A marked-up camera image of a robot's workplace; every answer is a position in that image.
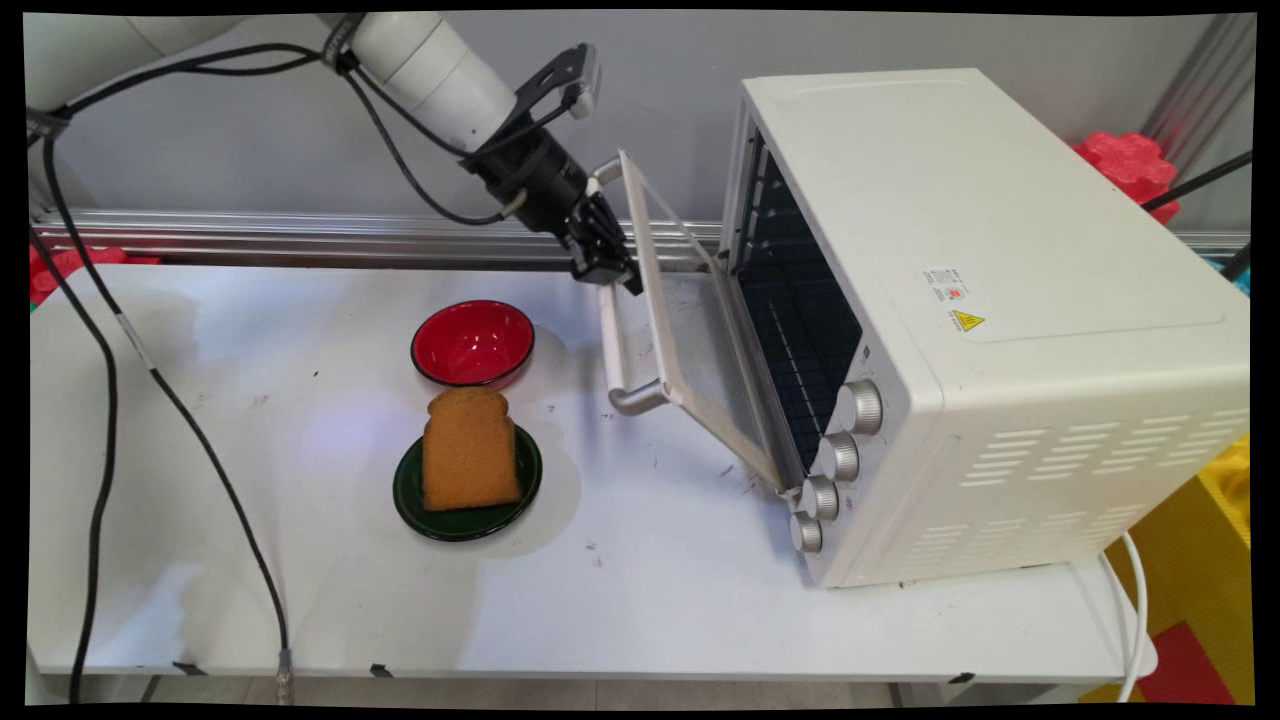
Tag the aluminium profile post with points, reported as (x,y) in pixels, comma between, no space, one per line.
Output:
(1205,85)

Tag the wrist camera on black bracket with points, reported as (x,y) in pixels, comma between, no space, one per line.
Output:
(572,78)

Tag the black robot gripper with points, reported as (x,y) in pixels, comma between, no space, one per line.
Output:
(535,180)

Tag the black rod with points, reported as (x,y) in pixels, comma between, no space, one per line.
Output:
(1200,180)

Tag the red plastic object right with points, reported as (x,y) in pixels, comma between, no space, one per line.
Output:
(1125,165)

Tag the yellow floor mat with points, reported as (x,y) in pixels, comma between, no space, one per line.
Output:
(1190,580)

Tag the brown toast slice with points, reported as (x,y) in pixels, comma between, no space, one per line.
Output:
(468,450)

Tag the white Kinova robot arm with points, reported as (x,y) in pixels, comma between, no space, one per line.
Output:
(430,70)

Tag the red floor mat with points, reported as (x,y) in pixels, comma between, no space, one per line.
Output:
(1190,665)

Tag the aluminium profile rail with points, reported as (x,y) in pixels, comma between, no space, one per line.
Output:
(300,236)

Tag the yellow foam piece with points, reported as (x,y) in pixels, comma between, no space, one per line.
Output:
(1232,490)

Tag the red foam piece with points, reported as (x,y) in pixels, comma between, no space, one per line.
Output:
(70,265)

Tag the red bowl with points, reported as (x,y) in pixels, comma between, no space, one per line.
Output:
(472,342)

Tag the silver oven knob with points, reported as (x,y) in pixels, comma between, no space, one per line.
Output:
(842,456)
(862,407)
(822,497)
(807,532)

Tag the dark green plate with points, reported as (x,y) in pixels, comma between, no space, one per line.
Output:
(470,523)

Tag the white toaster oven body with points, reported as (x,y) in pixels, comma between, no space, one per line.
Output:
(1000,300)

